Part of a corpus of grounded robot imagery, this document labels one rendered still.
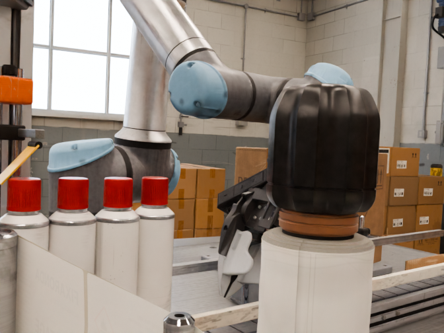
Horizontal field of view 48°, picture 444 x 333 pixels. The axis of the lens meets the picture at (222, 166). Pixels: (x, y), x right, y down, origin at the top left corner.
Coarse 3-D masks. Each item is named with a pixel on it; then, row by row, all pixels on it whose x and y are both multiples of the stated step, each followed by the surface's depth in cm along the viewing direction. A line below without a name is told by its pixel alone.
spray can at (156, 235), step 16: (144, 176) 62; (160, 176) 63; (144, 192) 61; (160, 192) 60; (144, 208) 60; (160, 208) 61; (144, 224) 60; (160, 224) 60; (144, 240) 60; (160, 240) 60; (144, 256) 60; (160, 256) 60; (144, 272) 60; (160, 272) 60; (144, 288) 60; (160, 288) 60; (160, 304) 60
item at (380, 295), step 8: (424, 280) 97; (432, 280) 98; (440, 280) 98; (392, 288) 91; (400, 288) 91; (408, 288) 91; (416, 288) 92; (424, 288) 92; (376, 296) 86; (384, 296) 86; (392, 296) 86; (248, 320) 71; (256, 320) 71; (216, 328) 68; (224, 328) 68; (232, 328) 68; (240, 328) 68; (248, 328) 68; (256, 328) 68
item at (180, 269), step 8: (416, 232) 104; (424, 232) 104; (432, 232) 106; (440, 232) 108; (376, 240) 94; (384, 240) 96; (392, 240) 97; (400, 240) 99; (408, 240) 101; (176, 264) 68; (184, 264) 68; (192, 264) 69; (200, 264) 70; (208, 264) 71; (216, 264) 72; (176, 272) 68; (184, 272) 68; (192, 272) 69
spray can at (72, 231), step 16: (64, 192) 54; (80, 192) 54; (64, 208) 54; (80, 208) 54; (64, 224) 53; (80, 224) 54; (64, 240) 53; (80, 240) 54; (64, 256) 53; (80, 256) 54
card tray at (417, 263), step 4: (428, 256) 124; (432, 256) 125; (436, 256) 126; (440, 256) 127; (408, 260) 118; (412, 260) 119; (416, 260) 120; (420, 260) 122; (424, 260) 123; (428, 260) 124; (432, 260) 125; (436, 260) 126; (440, 260) 127; (408, 264) 119; (412, 264) 120; (416, 264) 121; (420, 264) 122; (424, 264) 123; (428, 264) 124; (432, 264) 125; (408, 268) 119; (412, 268) 120
